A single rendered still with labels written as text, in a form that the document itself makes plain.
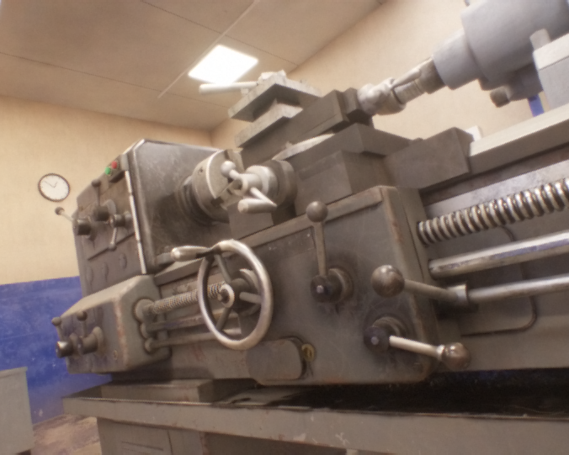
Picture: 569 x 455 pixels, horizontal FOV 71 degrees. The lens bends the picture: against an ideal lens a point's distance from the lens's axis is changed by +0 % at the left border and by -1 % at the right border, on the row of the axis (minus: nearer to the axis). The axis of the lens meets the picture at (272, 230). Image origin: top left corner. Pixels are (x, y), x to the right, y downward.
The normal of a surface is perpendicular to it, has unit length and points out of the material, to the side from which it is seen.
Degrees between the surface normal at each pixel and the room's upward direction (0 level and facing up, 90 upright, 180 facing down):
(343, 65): 90
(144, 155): 90
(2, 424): 90
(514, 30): 115
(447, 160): 90
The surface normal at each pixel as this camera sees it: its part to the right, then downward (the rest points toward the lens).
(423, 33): -0.69, 0.04
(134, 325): 0.69, -0.27
